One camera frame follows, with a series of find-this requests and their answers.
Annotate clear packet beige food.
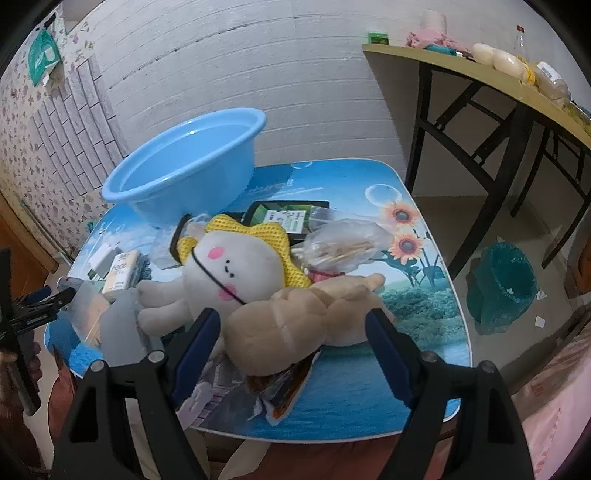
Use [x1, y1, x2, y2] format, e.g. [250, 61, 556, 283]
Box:
[536, 61, 572, 108]

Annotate pink cloth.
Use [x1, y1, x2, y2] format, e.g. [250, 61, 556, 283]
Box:
[406, 28, 472, 57]

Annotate wooden table black legs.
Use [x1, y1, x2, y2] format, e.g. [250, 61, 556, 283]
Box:
[362, 42, 591, 280]

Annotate pink blanket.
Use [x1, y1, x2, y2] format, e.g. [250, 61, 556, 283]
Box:
[521, 323, 591, 480]

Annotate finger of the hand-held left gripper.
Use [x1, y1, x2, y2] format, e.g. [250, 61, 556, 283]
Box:
[9, 287, 77, 333]
[11, 285, 52, 308]

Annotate beige plush toy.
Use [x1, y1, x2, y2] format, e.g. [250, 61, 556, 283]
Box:
[224, 273, 398, 377]

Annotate white plush toy yellow hood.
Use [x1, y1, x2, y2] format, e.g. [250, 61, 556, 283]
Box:
[136, 213, 311, 335]

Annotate blue plastic basin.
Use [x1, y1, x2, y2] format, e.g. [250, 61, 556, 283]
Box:
[102, 108, 267, 228]

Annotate clear bag of wooden sticks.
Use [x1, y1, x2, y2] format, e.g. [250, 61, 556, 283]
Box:
[291, 219, 393, 274]

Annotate bagged pale bun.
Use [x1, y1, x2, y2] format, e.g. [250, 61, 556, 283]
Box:
[493, 50, 528, 80]
[473, 42, 500, 65]

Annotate white tissue pack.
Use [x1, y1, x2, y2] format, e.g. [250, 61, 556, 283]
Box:
[102, 249, 142, 297]

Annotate clear plastic box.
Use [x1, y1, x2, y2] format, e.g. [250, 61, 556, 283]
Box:
[64, 281, 122, 344]

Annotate bag of yellow fruit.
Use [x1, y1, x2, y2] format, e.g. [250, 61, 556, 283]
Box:
[521, 55, 540, 87]

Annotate toilet paper roll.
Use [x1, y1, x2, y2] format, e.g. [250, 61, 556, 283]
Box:
[422, 9, 448, 31]

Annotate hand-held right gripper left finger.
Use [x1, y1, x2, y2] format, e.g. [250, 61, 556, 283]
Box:
[51, 307, 222, 480]

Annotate green plastic bag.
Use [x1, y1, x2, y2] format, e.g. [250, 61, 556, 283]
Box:
[28, 29, 64, 87]

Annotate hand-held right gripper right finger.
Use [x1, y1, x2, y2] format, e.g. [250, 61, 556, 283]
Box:
[364, 307, 532, 480]

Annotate white charger adapter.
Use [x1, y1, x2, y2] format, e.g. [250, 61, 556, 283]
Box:
[87, 244, 122, 278]

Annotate green lined trash bin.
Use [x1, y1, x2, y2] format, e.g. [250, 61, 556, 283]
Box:
[465, 242, 539, 336]

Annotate clear plastic bag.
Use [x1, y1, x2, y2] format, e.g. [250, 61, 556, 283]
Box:
[151, 213, 209, 269]

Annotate orange snack packet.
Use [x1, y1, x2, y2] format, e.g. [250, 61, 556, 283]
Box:
[246, 348, 324, 424]

